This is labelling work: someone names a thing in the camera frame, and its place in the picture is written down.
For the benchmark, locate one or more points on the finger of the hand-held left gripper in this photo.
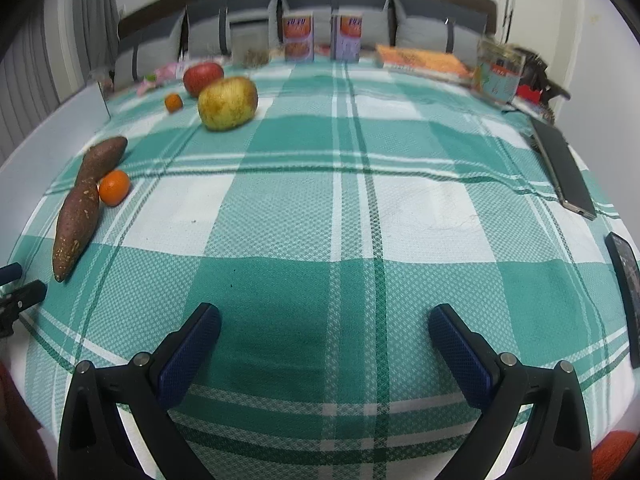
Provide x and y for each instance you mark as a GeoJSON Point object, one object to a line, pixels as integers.
{"type": "Point", "coordinates": [22, 296]}
{"type": "Point", "coordinates": [10, 273]}

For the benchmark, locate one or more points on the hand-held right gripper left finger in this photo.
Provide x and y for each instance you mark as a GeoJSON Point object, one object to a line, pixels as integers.
{"type": "Point", "coordinates": [192, 355]}

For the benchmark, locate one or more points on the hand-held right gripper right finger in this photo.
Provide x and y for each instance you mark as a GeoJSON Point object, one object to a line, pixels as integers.
{"type": "Point", "coordinates": [457, 355]}

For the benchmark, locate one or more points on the sweet potato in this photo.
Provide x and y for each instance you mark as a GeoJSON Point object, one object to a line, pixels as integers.
{"type": "Point", "coordinates": [77, 215]}

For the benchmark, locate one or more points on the yellow pear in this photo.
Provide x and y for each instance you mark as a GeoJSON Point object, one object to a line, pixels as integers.
{"type": "Point", "coordinates": [227, 104]}

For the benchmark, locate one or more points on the large tangerine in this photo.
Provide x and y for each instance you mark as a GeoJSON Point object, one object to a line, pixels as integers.
{"type": "Point", "coordinates": [114, 188]}

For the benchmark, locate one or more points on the black phone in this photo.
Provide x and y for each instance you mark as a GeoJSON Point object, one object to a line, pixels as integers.
{"type": "Point", "coordinates": [625, 272]}

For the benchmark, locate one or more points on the green checked cloth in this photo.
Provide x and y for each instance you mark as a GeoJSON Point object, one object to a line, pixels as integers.
{"type": "Point", "coordinates": [320, 210]}

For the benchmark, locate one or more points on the small glass jar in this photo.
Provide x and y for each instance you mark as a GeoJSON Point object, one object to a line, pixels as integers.
{"type": "Point", "coordinates": [102, 80]}

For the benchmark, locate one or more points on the grey curtain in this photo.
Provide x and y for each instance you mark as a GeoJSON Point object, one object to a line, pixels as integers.
{"type": "Point", "coordinates": [45, 60]}

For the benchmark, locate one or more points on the small tangerine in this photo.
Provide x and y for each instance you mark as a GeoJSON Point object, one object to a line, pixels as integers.
{"type": "Point", "coordinates": [173, 103]}

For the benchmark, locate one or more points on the pink packet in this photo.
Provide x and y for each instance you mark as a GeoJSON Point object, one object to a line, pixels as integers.
{"type": "Point", "coordinates": [165, 74]}

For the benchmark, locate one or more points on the grey striped pillow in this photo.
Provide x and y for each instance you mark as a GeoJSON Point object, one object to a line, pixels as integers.
{"type": "Point", "coordinates": [205, 27]}
{"type": "Point", "coordinates": [325, 0]}
{"type": "Point", "coordinates": [425, 30]}
{"type": "Point", "coordinates": [150, 50]}

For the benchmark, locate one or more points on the red apple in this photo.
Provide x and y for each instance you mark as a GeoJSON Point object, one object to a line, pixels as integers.
{"type": "Point", "coordinates": [200, 77]}

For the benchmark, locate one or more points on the colourful printed cup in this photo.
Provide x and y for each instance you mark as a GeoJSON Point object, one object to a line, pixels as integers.
{"type": "Point", "coordinates": [497, 72]}

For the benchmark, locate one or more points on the orange book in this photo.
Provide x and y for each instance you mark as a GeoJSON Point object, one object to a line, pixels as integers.
{"type": "Point", "coordinates": [425, 62]}

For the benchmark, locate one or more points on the dark cloth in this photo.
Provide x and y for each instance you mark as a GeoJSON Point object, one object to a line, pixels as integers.
{"type": "Point", "coordinates": [542, 72]}

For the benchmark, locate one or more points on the printed purple canister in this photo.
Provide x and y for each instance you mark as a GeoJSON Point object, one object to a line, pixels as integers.
{"type": "Point", "coordinates": [347, 36]}
{"type": "Point", "coordinates": [298, 37]}

